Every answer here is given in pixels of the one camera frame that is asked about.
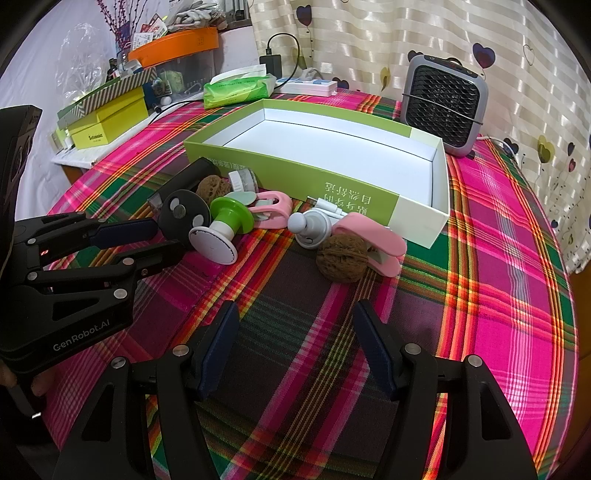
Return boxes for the purple flower branches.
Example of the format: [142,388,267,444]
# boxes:
[95,0,153,51]

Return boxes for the person's left hand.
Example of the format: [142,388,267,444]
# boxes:
[0,364,54,402]

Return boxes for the grey space heater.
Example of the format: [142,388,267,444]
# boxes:
[401,54,489,158]

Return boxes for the heart print curtain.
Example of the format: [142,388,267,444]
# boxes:
[249,0,591,273]

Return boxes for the green and white plunger gadget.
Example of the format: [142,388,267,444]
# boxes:
[189,196,256,266]

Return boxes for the pink plaid tablecloth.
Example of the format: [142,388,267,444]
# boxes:
[46,90,580,480]

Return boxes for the black bike light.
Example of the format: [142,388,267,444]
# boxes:
[148,157,219,208]

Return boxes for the small white round jar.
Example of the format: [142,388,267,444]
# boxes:
[228,170,259,193]

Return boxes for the brown walnut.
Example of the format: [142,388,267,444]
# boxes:
[316,233,371,282]
[196,174,232,200]

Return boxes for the white work gloves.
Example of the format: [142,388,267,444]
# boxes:
[166,0,222,28]

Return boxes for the orange lid storage bin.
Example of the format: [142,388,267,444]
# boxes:
[127,27,220,95]

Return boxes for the white charging cable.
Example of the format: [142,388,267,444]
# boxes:
[308,196,352,220]

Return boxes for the green tissue pack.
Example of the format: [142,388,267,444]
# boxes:
[203,65,278,110]

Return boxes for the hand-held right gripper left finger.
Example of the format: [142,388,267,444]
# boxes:
[53,300,241,480]

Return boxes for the white and grey small gadget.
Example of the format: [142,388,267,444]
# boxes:
[287,209,334,250]

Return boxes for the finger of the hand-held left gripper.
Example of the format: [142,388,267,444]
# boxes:
[14,215,158,266]
[28,240,186,302]

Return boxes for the striped green box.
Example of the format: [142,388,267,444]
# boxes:
[58,67,158,125]

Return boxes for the white power strip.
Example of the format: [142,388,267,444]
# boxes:
[276,76,339,97]

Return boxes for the clear plastic bag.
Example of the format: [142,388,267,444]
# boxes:
[55,21,116,109]

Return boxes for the plain pink clip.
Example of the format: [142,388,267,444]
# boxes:
[323,213,408,278]

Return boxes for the green cardboard box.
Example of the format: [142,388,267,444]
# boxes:
[183,98,451,248]

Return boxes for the white heater cable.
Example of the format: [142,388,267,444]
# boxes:
[475,134,520,160]

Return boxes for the pink clip with green pad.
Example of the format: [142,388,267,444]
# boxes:
[245,190,293,229]

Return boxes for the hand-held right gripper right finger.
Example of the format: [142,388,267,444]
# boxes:
[352,299,539,480]

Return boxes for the black charger cable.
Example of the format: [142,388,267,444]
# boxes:
[265,33,303,75]

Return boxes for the yellow cardboard box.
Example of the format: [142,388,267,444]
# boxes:
[69,88,149,151]

